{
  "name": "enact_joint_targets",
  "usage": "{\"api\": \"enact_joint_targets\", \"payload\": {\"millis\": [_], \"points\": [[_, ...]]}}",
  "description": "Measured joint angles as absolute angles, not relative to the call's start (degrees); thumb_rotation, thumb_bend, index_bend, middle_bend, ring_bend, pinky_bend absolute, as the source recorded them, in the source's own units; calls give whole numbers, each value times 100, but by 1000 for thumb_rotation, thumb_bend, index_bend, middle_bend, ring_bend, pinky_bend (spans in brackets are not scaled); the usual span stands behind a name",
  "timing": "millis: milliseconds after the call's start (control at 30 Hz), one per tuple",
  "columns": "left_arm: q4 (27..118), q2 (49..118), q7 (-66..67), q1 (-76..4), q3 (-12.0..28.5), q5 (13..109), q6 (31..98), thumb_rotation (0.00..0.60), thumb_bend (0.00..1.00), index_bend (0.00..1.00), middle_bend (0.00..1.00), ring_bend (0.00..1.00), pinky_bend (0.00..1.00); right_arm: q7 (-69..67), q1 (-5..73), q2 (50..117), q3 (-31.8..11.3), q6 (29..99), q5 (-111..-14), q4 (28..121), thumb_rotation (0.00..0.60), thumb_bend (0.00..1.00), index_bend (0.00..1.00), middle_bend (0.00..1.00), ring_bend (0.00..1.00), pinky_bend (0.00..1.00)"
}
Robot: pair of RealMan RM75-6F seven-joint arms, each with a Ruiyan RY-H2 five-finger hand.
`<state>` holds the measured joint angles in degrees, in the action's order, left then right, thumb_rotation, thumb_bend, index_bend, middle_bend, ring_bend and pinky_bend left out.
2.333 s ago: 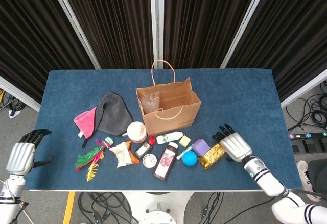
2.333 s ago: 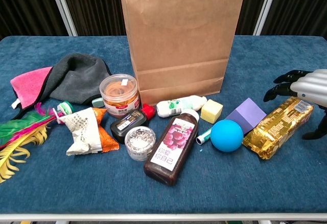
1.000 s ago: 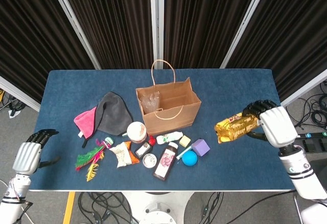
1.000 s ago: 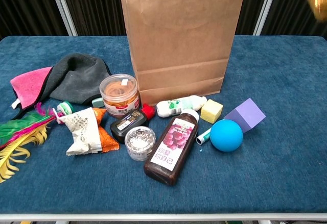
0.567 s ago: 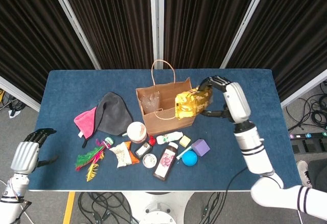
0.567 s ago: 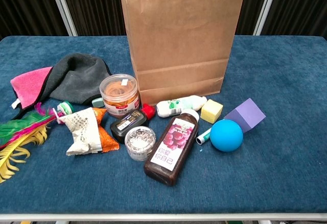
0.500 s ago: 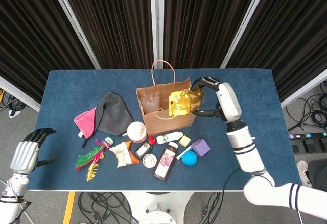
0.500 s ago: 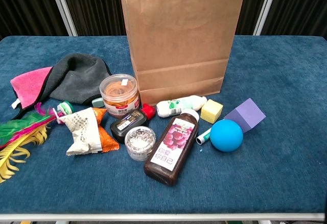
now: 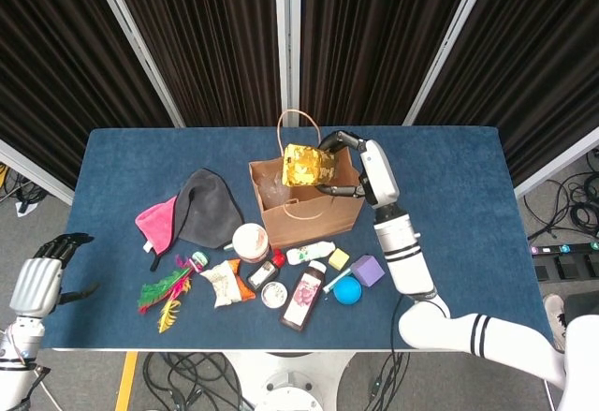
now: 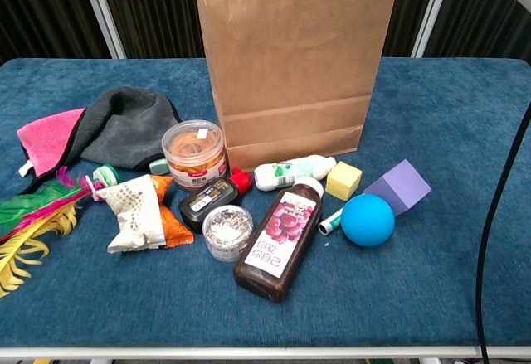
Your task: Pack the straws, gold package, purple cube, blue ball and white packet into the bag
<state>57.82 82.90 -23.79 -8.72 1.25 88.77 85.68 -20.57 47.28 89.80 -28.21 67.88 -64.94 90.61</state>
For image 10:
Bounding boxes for blue ball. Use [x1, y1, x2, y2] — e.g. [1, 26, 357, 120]
[340, 193, 396, 248]

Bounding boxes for purple foam cube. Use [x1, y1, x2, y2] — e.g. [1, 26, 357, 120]
[363, 158, 433, 217]

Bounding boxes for white orange snack packet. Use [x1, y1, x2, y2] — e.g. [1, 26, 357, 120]
[95, 173, 195, 254]

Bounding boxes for brown paper bag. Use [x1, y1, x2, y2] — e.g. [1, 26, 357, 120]
[192, 0, 401, 173]

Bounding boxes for small white bottle green print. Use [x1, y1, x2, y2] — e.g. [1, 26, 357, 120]
[253, 154, 338, 193]

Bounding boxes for black ink bottle red cap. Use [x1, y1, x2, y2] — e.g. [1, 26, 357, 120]
[178, 167, 254, 235]

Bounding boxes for dark juice bottle grape label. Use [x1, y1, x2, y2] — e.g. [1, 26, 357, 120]
[232, 176, 325, 303]

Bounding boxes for clear jar of rubber bands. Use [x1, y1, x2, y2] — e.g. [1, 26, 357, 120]
[161, 119, 230, 193]

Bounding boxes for small clear tub silver pins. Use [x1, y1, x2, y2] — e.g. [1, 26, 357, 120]
[202, 205, 255, 263]

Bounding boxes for yellow sponge cube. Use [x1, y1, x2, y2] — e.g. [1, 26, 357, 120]
[324, 161, 363, 201]

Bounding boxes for teal white marker black cap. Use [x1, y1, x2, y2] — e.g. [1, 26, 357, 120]
[318, 207, 344, 235]

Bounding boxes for small green eraser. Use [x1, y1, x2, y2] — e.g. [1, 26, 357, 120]
[148, 158, 170, 177]

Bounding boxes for grey and pink microfiber cloth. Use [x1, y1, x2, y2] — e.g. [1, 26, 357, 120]
[15, 85, 183, 196]

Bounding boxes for blue felt table mat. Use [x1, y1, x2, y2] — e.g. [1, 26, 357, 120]
[0, 56, 531, 351]

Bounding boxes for black pleated partition panel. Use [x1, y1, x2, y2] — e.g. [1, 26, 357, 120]
[0, 0, 125, 65]
[422, 0, 531, 65]
[95, 0, 208, 59]
[383, 0, 453, 58]

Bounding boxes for colourful feather shuttlecock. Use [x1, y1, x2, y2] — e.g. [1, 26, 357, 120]
[0, 163, 122, 298]

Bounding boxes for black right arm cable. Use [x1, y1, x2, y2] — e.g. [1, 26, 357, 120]
[475, 102, 531, 364]

